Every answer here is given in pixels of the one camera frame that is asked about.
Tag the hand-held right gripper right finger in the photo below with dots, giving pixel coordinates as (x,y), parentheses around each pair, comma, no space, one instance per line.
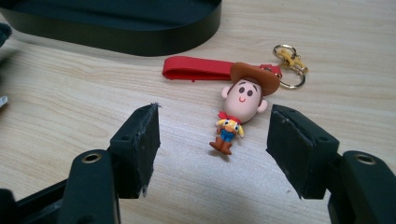
(295,155)

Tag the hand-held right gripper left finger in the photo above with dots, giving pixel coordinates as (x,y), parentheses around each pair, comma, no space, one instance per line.
(137,155)

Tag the black key rack oval base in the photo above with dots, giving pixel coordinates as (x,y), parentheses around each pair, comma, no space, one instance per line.
(130,28)

